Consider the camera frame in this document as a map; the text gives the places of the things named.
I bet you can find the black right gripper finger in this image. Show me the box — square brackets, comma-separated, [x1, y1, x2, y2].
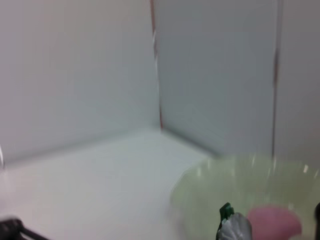
[0, 217, 51, 240]
[313, 201, 320, 237]

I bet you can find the pink peach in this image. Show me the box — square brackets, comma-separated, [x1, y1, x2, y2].
[247, 204, 303, 240]

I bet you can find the pale green fruit bowl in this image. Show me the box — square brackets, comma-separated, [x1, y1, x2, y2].
[169, 153, 320, 240]

